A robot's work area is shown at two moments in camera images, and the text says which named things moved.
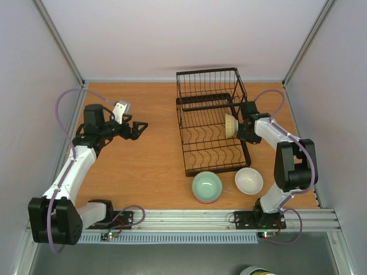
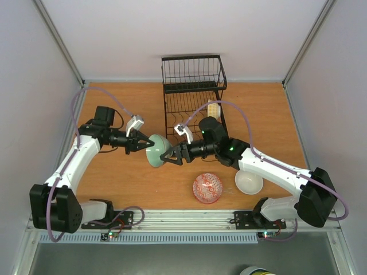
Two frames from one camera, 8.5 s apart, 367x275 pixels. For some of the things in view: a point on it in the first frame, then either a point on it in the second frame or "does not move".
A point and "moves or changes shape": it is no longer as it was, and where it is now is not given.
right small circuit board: (266, 234) does not move
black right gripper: (242, 132) to (184, 152)
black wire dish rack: (203, 98) moves or changes shape
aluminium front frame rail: (221, 221) does not move
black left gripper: (134, 136) to (139, 136)
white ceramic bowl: (249, 181) does not move
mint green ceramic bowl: (207, 186) to (161, 145)
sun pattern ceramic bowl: (231, 126) to (214, 110)
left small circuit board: (110, 236) does not move
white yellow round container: (256, 270) does not move
